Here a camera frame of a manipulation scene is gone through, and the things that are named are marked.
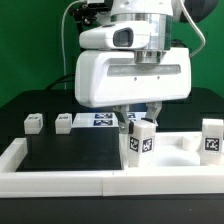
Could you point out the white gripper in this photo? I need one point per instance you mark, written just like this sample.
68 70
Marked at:
111 78

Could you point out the white square tabletop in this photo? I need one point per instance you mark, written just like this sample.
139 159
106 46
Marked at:
170 149

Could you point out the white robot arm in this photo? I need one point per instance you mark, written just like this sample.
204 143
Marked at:
160 15

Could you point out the white sheet with fiducial markers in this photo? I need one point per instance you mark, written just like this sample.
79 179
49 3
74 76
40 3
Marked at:
90 120

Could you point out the white U-shaped obstacle fence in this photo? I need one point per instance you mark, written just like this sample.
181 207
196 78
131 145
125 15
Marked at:
130 181

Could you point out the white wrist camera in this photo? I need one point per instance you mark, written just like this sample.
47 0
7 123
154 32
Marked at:
116 36

